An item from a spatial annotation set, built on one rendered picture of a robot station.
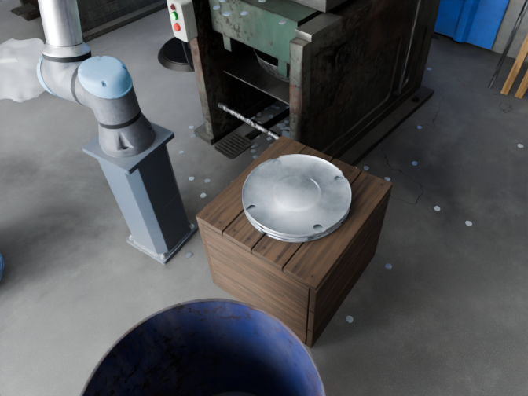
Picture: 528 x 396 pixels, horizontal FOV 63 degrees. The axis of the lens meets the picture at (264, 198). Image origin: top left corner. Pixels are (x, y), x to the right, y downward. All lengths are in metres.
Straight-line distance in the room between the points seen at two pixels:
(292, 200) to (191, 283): 0.51
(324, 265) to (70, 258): 0.95
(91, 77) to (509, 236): 1.40
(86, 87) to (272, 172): 0.52
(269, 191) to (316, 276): 0.27
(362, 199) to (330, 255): 0.21
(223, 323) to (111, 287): 0.67
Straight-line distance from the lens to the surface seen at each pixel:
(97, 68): 1.16
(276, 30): 1.40
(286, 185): 1.16
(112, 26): 2.94
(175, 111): 2.13
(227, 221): 1.14
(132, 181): 1.26
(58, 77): 1.24
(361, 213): 1.16
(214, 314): 0.91
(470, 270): 1.57
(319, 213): 1.11
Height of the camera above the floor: 1.23
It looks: 48 degrees down
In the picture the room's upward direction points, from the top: 4 degrees counter-clockwise
